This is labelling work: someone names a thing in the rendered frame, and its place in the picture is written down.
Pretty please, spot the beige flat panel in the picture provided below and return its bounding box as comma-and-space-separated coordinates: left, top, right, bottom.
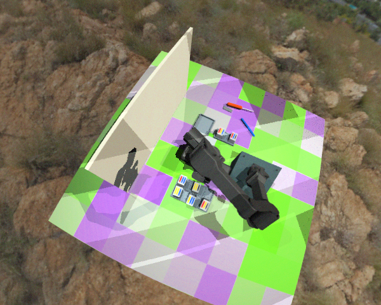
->
85, 27, 193, 192

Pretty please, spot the white rectangular block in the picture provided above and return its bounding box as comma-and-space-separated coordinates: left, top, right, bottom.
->
185, 132, 217, 166

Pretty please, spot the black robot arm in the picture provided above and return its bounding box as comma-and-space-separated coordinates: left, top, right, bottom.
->
183, 127, 280, 230

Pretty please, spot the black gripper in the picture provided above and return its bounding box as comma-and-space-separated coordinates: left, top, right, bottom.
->
181, 146, 231, 174

